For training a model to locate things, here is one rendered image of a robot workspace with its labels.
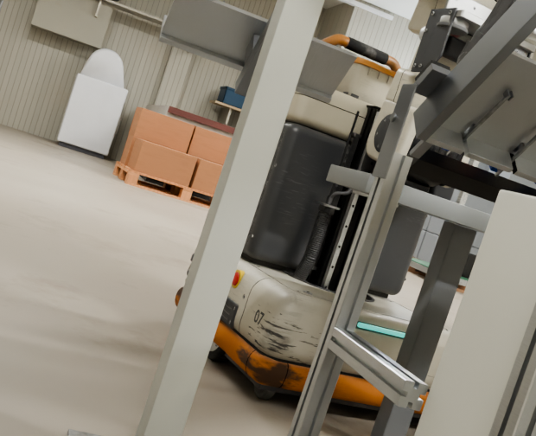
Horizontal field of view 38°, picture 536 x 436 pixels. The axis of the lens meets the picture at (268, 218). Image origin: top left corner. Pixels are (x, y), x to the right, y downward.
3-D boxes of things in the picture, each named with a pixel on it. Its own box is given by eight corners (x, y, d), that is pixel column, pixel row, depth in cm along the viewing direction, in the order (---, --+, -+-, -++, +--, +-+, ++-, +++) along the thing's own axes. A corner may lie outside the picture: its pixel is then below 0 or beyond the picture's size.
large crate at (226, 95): (253, 115, 1096) (258, 99, 1095) (261, 116, 1055) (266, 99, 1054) (215, 102, 1080) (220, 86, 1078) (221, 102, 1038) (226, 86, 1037)
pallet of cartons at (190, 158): (241, 219, 757) (264, 148, 752) (118, 181, 720) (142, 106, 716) (223, 207, 841) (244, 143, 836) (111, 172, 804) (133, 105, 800)
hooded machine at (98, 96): (105, 157, 1051) (136, 61, 1043) (108, 161, 995) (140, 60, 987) (55, 142, 1031) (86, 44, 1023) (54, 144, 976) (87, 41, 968)
